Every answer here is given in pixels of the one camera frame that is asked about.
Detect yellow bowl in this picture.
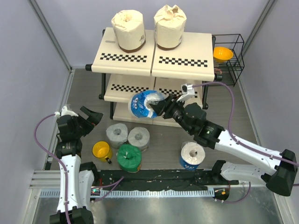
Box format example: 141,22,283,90
213,47,234,63

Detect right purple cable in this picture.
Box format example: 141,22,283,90
191,81,299,204

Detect cream three-tier checkered shelf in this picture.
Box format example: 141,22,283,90
85,28,220,127

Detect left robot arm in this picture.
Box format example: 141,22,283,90
50,105,103,224

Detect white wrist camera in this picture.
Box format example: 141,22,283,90
54,105,78,119
177,84,195,102

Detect grey paper roll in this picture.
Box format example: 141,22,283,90
106,123,128,149
128,127,150,152

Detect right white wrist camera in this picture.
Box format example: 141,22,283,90
177,84,195,102

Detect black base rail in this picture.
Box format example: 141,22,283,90
95,169,239,191

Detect green wrapped paper roll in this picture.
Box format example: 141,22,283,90
117,144,142,173

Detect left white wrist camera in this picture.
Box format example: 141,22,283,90
54,105,78,119

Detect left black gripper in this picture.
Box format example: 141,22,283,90
72,107,102,138

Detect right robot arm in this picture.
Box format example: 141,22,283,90
150,95,299,196

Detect cream roll with brown band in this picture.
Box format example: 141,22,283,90
111,10,146,53

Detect yellow cup with handle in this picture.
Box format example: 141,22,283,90
92,141,113,164

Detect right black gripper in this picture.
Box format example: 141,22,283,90
150,94,194,134

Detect blue roll front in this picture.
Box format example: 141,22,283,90
179,142,206,171

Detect blue roll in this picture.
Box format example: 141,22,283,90
179,142,206,171
128,90,166,119

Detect white slotted cable duct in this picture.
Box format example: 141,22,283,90
40,189,215,198

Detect cream paper roll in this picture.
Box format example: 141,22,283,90
154,5,187,50

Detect black wire basket rack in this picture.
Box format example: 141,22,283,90
212,34,245,86

